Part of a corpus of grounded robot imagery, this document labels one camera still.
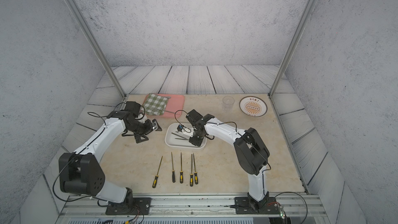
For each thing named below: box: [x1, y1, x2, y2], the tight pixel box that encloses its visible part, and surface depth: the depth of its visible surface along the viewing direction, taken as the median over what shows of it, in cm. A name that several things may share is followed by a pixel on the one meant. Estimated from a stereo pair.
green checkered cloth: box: [143, 93, 172, 116], surface depth 117 cm
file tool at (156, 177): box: [151, 155, 164, 189], surface depth 82 cm
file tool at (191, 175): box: [189, 153, 194, 187], surface depth 83 cm
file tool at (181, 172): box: [179, 151, 184, 184], surface depth 83 cm
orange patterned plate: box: [238, 95, 268, 118], surface depth 115 cm
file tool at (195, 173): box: [192, 152, 199, 185], surface depth 82 cm
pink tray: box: [143, 93, 186, 119], surface depth 120 cm
